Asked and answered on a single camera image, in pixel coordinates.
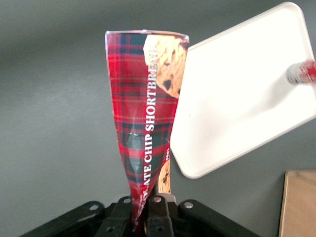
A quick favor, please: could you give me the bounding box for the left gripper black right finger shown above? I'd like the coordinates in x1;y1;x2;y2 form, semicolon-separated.
145;196;175;237

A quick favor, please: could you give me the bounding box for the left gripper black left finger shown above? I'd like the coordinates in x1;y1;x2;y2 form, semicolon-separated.
97;197;133;237

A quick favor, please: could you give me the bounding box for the red tartan cookie box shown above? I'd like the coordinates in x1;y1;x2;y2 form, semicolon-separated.
104;29;190;234

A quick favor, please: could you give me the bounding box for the white rectangular plastic tray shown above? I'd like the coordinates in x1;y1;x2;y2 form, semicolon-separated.
168;1;316;180

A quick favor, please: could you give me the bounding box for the light wooden board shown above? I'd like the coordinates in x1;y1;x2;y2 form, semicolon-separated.
278;169;316;237

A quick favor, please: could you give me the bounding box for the red drink can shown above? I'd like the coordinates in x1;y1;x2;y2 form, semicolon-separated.
285;59;316;86

